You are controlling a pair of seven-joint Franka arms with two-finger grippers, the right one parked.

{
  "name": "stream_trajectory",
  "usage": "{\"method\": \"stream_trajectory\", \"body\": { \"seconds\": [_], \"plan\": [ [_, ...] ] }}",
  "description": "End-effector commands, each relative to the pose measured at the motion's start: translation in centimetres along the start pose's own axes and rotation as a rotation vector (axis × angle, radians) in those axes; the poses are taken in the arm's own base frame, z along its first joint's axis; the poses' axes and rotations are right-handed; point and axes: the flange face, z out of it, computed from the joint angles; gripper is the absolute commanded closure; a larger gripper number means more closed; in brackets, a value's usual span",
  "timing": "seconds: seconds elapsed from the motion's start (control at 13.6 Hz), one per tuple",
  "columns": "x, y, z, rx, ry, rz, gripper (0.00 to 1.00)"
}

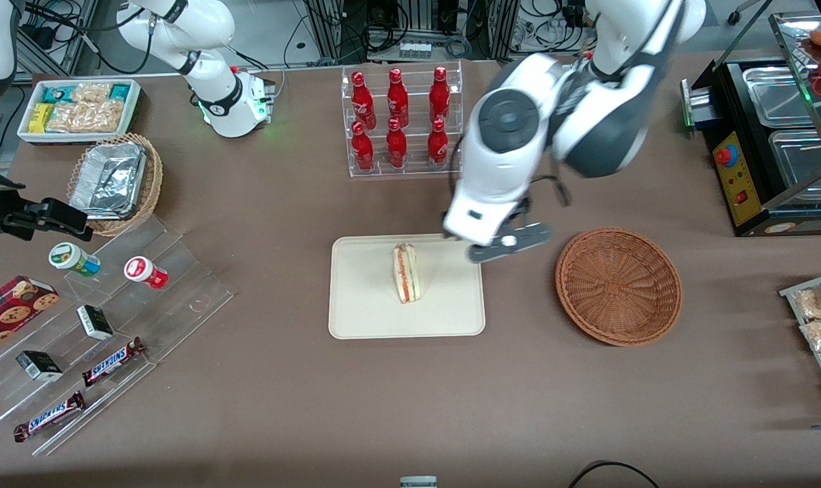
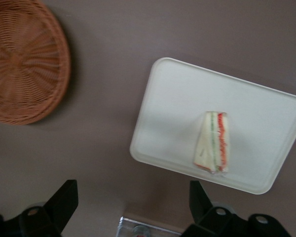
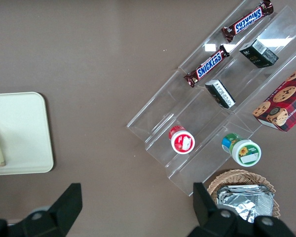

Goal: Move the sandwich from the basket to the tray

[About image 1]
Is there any triangular sandwich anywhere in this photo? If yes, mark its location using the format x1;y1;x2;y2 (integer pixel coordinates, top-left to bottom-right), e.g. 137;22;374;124
392;243;422;304

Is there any light oval wicker basket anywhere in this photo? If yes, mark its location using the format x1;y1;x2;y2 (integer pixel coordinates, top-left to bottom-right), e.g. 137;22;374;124
67;132;164;237

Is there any beige rectangular tray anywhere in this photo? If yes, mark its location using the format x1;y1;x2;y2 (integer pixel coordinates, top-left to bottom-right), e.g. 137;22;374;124
328;233;486;340

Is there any round brown wicker basket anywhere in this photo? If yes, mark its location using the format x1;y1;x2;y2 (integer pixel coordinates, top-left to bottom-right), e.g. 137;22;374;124
555;227;683;347

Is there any green-lid white cup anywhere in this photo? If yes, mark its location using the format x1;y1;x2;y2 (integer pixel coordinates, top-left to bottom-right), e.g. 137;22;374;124
49;242;102;278

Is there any stack of foil trays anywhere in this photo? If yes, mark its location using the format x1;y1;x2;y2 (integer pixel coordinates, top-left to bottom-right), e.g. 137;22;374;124
69;142;147;220

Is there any clear acrylic bottle rack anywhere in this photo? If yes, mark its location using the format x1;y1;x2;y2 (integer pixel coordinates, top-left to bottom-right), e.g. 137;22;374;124
341;60;464;179

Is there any red cola bottle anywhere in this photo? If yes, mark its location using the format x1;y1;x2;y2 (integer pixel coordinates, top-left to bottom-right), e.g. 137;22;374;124
386;118;408;169
429;66;451;124
350;70;378;131
386;68;409;128
427;118;449;166
351;121;375;172

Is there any red chocolate chip cookie box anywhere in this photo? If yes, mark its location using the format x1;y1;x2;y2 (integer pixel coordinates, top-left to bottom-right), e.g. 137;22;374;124
0;275;60;361

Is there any red-lid white cup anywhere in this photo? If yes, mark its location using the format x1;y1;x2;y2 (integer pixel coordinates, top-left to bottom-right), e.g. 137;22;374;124
124;256;169;290

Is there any yellow snack packet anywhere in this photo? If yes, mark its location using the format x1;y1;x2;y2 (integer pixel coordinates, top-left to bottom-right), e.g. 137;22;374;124
29;103;56;134

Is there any large clear cracker bag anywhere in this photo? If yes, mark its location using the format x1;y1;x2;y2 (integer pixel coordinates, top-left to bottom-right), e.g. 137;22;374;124
46;100;126;134

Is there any small black white carton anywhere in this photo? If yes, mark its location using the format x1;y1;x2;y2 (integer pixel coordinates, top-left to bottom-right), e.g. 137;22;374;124
77;305;115;341
16;350;64;382

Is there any small clear cracker bag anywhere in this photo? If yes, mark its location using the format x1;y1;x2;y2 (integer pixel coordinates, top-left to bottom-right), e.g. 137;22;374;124
70;82;113;104

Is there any white rectangular snack bin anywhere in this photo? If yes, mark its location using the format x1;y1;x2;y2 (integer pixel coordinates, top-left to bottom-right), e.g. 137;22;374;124
17;78;143;146

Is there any clear acrylic stepped stand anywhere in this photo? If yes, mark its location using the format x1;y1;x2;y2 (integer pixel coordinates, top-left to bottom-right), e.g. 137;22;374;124
0;213;235;456

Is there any Snickers chocolate bar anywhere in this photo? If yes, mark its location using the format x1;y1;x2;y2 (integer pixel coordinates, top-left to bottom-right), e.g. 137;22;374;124
14;391;86;443
81;337;146;388

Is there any black yellow-panel food warmer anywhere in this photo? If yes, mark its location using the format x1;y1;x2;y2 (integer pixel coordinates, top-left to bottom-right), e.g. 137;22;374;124
681;10;821;238

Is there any steel food pan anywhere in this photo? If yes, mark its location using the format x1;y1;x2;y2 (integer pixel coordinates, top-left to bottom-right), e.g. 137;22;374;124
742;66;818;129
767;129;821;190

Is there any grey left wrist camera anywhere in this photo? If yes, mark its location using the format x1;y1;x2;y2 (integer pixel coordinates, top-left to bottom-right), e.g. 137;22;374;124
467;223;554;264

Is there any black cable loop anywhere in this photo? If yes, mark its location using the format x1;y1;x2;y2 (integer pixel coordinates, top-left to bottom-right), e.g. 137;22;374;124
568;460;662;488

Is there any grey wire rack tray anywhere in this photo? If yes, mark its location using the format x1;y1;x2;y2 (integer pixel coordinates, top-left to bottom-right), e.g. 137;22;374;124
780;270;821;414

